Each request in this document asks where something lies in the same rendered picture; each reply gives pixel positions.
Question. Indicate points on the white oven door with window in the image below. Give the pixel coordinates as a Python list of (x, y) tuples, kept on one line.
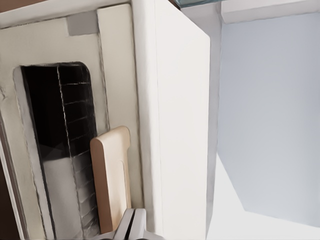
[(50, 50)]

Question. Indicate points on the white oven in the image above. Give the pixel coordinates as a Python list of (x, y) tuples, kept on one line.
[(180, 112)]

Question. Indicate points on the pale blue-green tray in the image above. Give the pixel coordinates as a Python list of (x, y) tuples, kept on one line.
[(197, 2)]

